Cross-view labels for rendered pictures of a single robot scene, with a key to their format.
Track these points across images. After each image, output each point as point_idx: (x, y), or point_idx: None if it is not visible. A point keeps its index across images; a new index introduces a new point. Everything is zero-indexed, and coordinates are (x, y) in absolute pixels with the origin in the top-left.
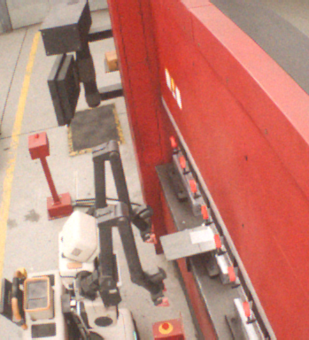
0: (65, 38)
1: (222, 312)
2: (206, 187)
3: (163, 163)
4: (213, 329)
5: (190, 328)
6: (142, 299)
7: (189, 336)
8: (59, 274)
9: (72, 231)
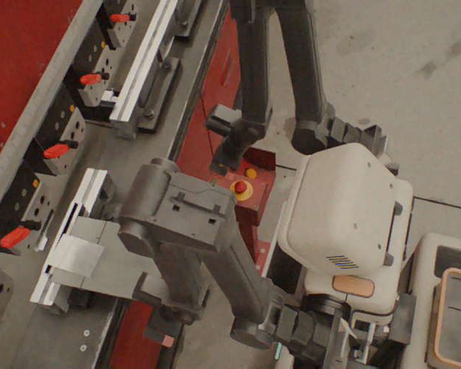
0: None
1: (151, 144)
2: (10, 137)
3: None
4: (178, 146)
5: (181, 367)
6: None
7: (191, 355)
8: (413, 198)
9: (364, 176)
